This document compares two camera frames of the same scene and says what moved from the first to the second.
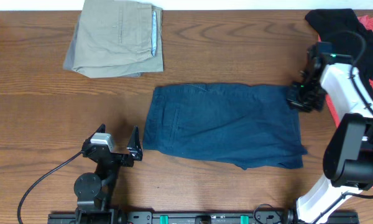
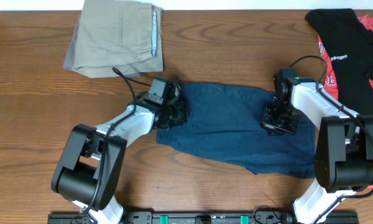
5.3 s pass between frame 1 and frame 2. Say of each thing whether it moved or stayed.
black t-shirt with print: stayed
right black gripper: moved
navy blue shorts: moved
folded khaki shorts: stayed
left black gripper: moved
